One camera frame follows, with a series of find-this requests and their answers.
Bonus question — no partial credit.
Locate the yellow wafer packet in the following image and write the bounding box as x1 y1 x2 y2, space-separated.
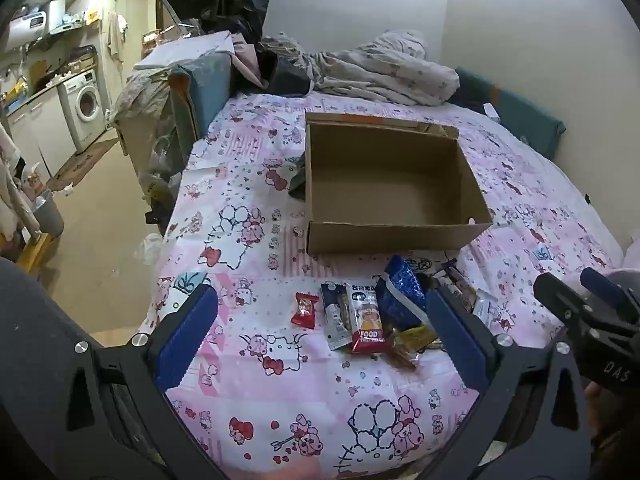
397 324 438 353

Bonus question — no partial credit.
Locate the blue snack bag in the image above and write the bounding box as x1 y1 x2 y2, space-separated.
375 256 432 332

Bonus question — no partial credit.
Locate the small red candy packet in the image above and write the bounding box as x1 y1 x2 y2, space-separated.
291 292 319 330

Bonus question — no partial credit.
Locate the grey blue snack sachet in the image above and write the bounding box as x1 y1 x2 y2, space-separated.
321 282 352 351

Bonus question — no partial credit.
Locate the white black label packet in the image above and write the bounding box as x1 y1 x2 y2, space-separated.
435 266 499 327

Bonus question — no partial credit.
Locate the dark brown chocolate snack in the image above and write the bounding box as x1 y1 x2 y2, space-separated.
385 327 419 370

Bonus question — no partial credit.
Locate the person's right hand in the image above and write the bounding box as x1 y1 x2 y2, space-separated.
585 382 639 479

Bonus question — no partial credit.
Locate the teal cushion headboard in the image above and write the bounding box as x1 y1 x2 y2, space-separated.
449 67 566 160

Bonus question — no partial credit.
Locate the pink Hello Kitty bedsheet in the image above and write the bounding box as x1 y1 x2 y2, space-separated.
142 93 624 479

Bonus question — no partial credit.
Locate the grey trash bin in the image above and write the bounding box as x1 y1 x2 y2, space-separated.
32 188 64 238

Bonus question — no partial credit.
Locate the brown cardboard box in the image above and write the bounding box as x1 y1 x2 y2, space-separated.
305 113 492 256

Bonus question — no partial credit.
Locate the crumpled floral blanket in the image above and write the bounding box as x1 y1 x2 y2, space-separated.
262 29 460 106

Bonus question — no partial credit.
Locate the white washing machine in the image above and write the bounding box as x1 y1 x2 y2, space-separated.
58 68 106 154

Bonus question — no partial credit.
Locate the teal upholstered chair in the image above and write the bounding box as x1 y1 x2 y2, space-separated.
167 52 232 162

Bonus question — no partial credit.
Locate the white water heater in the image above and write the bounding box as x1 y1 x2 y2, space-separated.
3 11 47 51

